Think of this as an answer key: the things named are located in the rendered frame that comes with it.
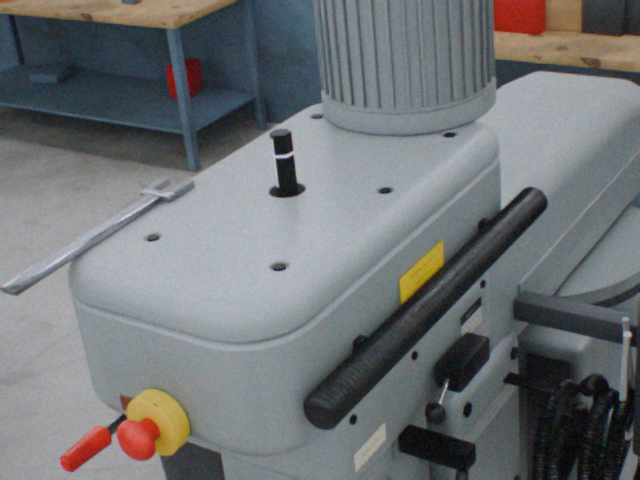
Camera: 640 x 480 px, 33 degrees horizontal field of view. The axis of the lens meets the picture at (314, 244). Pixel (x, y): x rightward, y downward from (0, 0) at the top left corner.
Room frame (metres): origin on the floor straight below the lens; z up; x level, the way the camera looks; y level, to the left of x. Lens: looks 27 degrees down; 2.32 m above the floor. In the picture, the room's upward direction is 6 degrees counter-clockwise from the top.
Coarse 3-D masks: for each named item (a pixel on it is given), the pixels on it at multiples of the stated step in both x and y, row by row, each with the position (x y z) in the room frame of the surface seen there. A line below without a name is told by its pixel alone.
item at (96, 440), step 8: (120, 416) 0.89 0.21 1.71; (112, 424) 0.88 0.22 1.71; (120, 424) 0.88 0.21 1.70; (88, 432) 0.86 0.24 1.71; (96, 432) 0.86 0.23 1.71; (104, 432) 0.86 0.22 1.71; (112, 432) 0.87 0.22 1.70; (80, 440) 0.85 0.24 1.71; (88, 440) 0.85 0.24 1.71; (96, 440) 0.85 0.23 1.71; (104, 440) 0.86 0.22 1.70; (72, 448) 0.84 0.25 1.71; (80, 448) 0.84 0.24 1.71; (88, 448) 0.84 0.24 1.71; (96, 448) 0.85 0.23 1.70; (104, 448) 0.86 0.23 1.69; (64, 456) 0.83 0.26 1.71; (72, 456) 0.83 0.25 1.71; (80, 456) 0.83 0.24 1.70; (88, 456) 0.84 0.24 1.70; (64, 464) 0.83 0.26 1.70; (72, 464) 0.83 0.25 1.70; (80, 464) 0.83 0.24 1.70; (72, 472) 0.83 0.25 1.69
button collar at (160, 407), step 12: (144, 396) 0.80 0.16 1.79; (156, 396) 0.79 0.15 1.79; (168, 396) 0.79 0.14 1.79; (132, 408) 0.80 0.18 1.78; (144, 408) 0.79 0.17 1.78; (156, 408) 0.78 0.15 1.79; (168, 408) 0.78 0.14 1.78; (180, 408) 0.79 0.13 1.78; (156, 420) 0.78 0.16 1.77; (168, 420) 0.78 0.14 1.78; (180, 420) 0.78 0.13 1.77; (168, 432) 0.78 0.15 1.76; (180, 432) 0.78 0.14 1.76; (156, 444) 0.79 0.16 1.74; (168, 444) 0.78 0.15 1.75; (180, 444) 0.78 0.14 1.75
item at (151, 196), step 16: (144, 192) 1.00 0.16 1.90; (160, 192) 0.99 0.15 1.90; (176, 192) 0.99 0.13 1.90; (128, 208) 0.96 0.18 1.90; (144, 208) 0.96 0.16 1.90; (112, 224) 0.93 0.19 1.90; (80, 240) 0.90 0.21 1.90; (96, 240) 0.90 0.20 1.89; (48, 256) 0.88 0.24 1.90; (64, 256) 0.87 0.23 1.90; (32, 272) 0.85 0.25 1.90; (48, 272) 0.85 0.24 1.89; (0, 288) 0.83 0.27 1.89; (16, 288) 0.82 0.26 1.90
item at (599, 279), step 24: (624, 216) 1.48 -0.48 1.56; (600, 240) 1.41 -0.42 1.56; (624, 240) 1.41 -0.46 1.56; (600, 264) 1.34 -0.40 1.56; (624, 264) 1.33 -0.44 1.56; (576, 288) 1.28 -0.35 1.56; (600, 288) 1.28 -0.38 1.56; (624, 288) 1.29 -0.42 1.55; (528, 336) 1.23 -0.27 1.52; (552, 336) 1.22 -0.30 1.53; (576, 336) 1.22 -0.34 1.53; (528, 360) 1.22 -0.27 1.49; (552, 360) 1.20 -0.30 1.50; (576, 360) 1.19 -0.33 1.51; (600, 360) 1.24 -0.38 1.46; (528, 408) 1.22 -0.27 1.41; (528, 432) 1.22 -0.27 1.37; (528, 456) 1.22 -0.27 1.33
